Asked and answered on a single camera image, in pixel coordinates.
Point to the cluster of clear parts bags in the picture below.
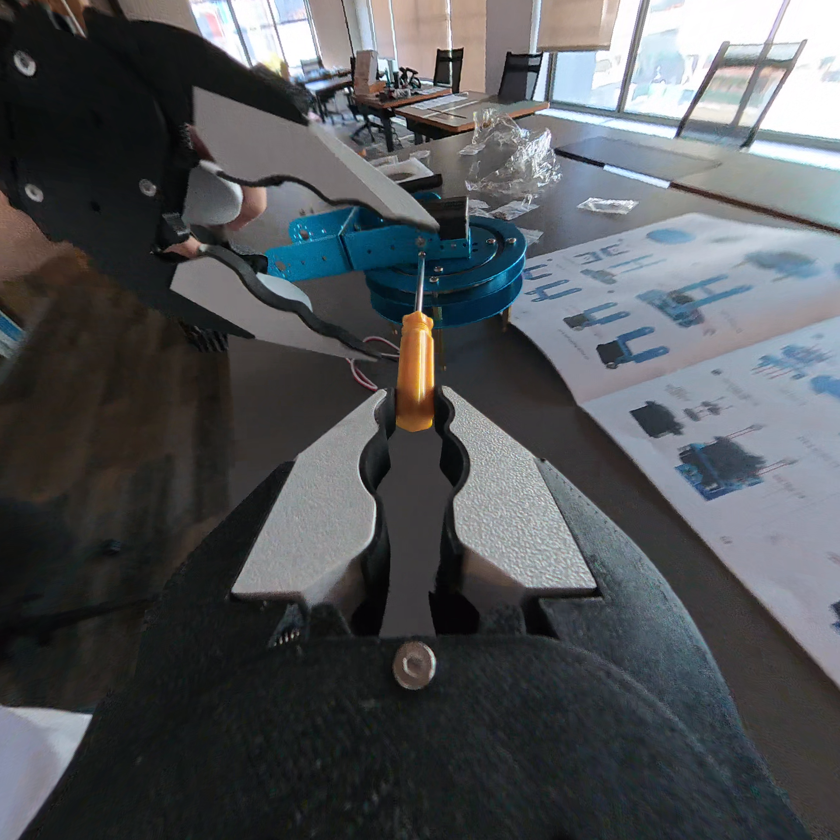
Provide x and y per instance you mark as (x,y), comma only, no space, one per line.
(512,210)

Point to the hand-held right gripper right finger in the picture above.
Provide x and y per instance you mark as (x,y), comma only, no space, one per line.
(518,525)

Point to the black mesh chair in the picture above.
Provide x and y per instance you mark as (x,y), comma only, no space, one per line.
(741,85)
(449,69)
(520,75)

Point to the wood edged grey desk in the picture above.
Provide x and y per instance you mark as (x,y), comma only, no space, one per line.
(394,102)
(459,111)

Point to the window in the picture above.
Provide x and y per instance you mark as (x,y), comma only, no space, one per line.
(669,65)

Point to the small clear parts bag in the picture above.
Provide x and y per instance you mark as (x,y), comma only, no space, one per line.
(607,205)

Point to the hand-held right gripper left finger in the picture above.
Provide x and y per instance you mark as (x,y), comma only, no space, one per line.
(308,525)

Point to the printed instruction sheet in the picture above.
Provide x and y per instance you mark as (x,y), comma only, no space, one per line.
(722,394)

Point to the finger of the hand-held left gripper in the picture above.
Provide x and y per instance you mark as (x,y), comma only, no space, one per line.
(236,302)
(275,144)

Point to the white foam block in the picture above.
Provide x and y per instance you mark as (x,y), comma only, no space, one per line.
(407,174)

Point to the person's left hand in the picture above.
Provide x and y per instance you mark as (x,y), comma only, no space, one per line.
(253,203)

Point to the person's white shirt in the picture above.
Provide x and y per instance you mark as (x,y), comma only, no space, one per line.
(33,768)

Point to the black office chair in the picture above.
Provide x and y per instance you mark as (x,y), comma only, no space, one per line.
(39,564)

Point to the crumpled clear plastic wrap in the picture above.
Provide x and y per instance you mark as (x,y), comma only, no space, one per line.
(518,157)

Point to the blue toy robot arm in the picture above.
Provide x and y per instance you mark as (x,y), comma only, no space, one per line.
(380,246)

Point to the dark grey desk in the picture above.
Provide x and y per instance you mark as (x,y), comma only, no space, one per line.
(590,492)

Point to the beige roller blind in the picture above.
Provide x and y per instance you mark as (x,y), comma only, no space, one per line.
(577,26)

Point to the black white striped bag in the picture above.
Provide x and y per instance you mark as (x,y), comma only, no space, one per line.
(207,340)

